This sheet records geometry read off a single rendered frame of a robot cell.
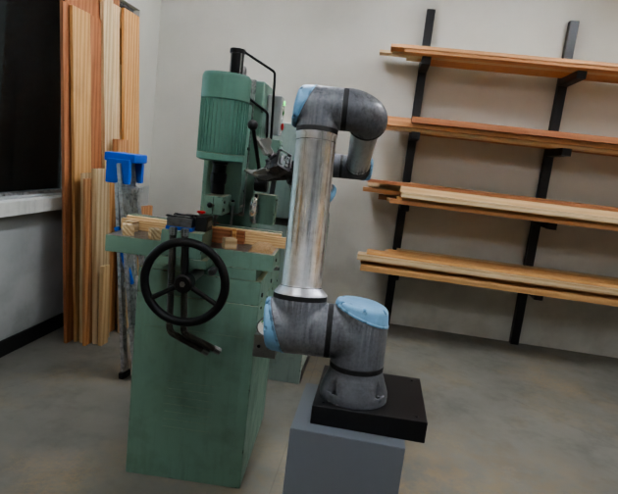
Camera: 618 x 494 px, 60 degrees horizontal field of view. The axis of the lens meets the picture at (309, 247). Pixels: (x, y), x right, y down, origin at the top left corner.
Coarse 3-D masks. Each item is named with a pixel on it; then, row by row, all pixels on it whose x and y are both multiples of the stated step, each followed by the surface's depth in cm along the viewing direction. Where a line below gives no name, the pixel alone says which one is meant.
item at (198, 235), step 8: (168, 232) 177; (192, 232) 176; (200, 232) 178; (208, 232) 183; (200, 240) 176; (208, 240) 185; (176, 248) 177; (192, 248) 177; (176, 256) 178; (192, 256) 177; (200, 256) 177
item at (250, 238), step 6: (144, 222) 202; (150, 222) 202; (156, 222) 202; (162, 222) 202; (138, 228) 203; (144, 228) 203; (162, 228) 202; (246, 234) 200; (252, 234) 200; (258, 234) 201; (246, 240) 201; (252, 240) 201; (258, 240) 200; (264, 240) 200; (270, 240) 200; (276, 240) 200; (282, 240) 200; (276, 246) 200; (282, 246) 200
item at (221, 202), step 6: (204, 198) 195; (210, 198) 195; (216, 198) 195; (222, 198) 195; (228, 198) 203; (204, 204) 196; (216, 204) 195; (222, 204) 195; (228, 204) 204; (204, 210) 196; (210, 210) 196; (216, 210) 196; (222, 210) 196; (228, 210) 206; (216, 216) 200
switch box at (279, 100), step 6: (270, 96) 219; (276, 96) 219; (282, 96) 219; (270, 102) 219; (276, 102) 219; (282, 102) 220; (270, 108) 220; (276, 108) 220; (282, 108) 221; (270, 114) 220; (276, 114) 220; (282, 114) 223; (270, 120) 221; (276, 120) 220; (282, 120) 226; (270, 126) 221; (276, 126) 221; (264, 132) 222; (276, 132) 221
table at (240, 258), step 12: (108, 240) 188; (120, 240) 188; (132, 240) 188; (144, 240) 187; (156, 240) 187; (120, 252) 189; (132, 252) 188; (144, 252) 188; (228, 252) 186; (240, 252) 186; (252, 252) 186; (276, 252) 192; (192, 264) 178; (204, 264) 177; (228, 264) 187; (240, 264) 186; (252, 264) 186; (264, 264) 186; (276, 264) 196
